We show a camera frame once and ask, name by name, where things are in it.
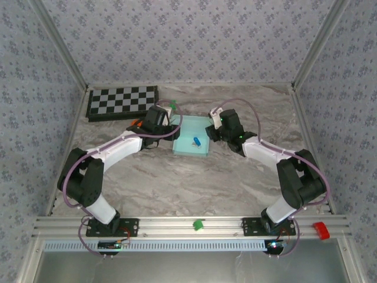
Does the black and grey checkerboard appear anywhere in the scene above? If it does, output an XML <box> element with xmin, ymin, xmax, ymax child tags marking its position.
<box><xmin>85</xmin><ymin>85</ymin><xmax>160</xmax><ymax>123</ymax></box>

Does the red plastic clip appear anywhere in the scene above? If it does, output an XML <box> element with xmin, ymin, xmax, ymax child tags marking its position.
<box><xmin>312</xmin><ymin>221</ymin><xmax>330</xmax><ymax>240</ymax></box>

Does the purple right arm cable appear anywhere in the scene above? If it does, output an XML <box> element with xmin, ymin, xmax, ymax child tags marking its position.
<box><xmin>219</xmin><ymin>98</ymin><xmax>331</xmax><ymax>259</ymax></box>

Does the light blue paper box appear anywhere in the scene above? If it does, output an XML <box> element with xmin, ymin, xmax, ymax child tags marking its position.
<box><xmin>171</xmin><ymin>114</ymin><xmax>213</xmax><ymax>159</ymax></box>

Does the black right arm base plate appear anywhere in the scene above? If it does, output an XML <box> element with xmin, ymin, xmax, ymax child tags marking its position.
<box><xmin>242</xmin><ymin>217</ymin><xmax>296</xmax><ymax>236</ymax></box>

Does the aluminium frame post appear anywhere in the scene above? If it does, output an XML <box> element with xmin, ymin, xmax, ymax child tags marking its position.
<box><xmin>29</xmin><ymin>0</ymin><xmax>90</xmax><ymax>91</ymax></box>
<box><xmin>290</xmin><ymin>0</ymin><xmax>353</xmax><ymax>91</ymax></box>

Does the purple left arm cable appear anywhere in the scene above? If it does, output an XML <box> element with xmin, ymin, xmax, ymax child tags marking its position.
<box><xmin>64</xmin><ymin>99</ymin><xmax>183</xmax><ymax>259</ymax></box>

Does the aluminium table side rail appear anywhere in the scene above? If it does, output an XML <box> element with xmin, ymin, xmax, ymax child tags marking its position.
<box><xmin>290</xmin><ymin>87</ymin><xmax>336</xmax><ymax>215</ymax></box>
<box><xmin>45</xmin><ymin>88</ymin><xmax>89</xmax><ymax>216</ymax></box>

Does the aluminium mounting rail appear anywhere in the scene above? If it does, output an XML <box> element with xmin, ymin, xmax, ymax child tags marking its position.
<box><xmin>31</xmin><ymin>215</ymin><xmax>353</xmax><ymax>239</ymax></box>

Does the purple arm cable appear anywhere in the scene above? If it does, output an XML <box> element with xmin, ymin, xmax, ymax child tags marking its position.
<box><xmin>219</xmin><ymin>98</ymin><xmax>331</xmax><ymax>259</ymax></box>
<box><xmin>64</xmin><ymin>99</ymin><xmax>183</xmax><ymax>259</ymax></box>

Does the grey slotted cable duct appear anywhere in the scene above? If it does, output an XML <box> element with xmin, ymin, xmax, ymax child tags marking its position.
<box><xmin>43</xmin><ymin>239</ymin><xmax>270</xmax><ymax>253</ymax></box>

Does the aluminium table rear rail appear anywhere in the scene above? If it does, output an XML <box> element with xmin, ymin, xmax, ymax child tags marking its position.
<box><xmin>87</xmin><ymin>83</ymin><xmax>294</xmax><ymax>88</ymax></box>

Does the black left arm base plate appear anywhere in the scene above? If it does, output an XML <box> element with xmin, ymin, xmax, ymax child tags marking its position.
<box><xmin>85</xmin><ymin>217</ymin><xmax>140</xmax><ymax>238</ymax></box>

